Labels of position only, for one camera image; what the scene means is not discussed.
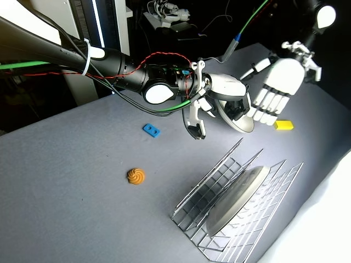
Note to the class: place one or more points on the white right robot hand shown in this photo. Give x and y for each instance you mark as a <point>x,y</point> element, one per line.
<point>227,85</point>

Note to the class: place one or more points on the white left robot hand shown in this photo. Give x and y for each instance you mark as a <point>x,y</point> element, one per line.
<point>288,76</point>

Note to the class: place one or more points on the white plate with dark rim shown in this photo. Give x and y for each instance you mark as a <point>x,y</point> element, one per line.
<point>235,200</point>
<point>245,124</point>

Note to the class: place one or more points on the yellow rectangular block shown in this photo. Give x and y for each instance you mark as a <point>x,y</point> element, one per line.
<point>284,125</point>

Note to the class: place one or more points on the black box in background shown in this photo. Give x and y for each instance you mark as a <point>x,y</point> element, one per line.
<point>182,30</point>

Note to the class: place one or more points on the blue block with two holes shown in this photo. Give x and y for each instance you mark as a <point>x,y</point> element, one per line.
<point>151,130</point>

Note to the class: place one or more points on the white gadgets in background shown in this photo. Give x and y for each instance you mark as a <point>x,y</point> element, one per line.
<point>170,12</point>

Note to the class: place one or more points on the white robot column with light strip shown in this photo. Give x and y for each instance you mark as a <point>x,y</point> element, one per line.
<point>115,22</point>

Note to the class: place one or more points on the orange swirl cookie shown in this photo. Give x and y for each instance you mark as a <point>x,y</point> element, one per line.
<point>136,176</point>

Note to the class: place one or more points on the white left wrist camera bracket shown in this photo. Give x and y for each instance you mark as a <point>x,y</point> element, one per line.
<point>312,65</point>

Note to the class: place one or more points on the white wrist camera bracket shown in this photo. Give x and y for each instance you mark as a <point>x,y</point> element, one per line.
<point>312,65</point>
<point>195,117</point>

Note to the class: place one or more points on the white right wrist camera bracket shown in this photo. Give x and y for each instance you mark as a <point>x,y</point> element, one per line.
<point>195,117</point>

